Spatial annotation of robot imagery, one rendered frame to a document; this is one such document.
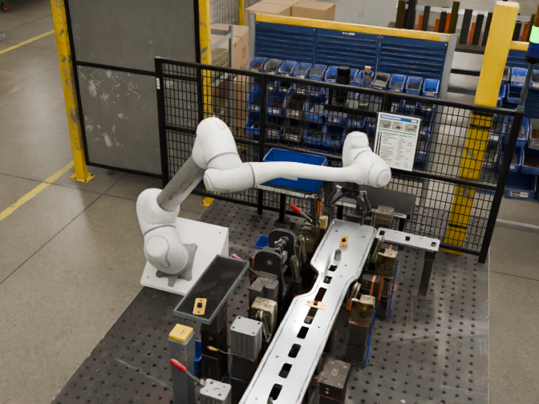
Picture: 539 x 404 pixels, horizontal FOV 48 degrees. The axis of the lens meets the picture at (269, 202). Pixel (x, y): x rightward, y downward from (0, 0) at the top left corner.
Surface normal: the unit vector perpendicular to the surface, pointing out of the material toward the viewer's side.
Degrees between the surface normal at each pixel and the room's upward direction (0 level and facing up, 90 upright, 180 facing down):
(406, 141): 90
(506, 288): 0
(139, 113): 90
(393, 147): 90
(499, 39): 90
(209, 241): 43
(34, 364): 0
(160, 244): 49
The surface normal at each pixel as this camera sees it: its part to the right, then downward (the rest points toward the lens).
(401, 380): 0.04, -0.86
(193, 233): -0.20, -0.31
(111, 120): -0.33, 0.47
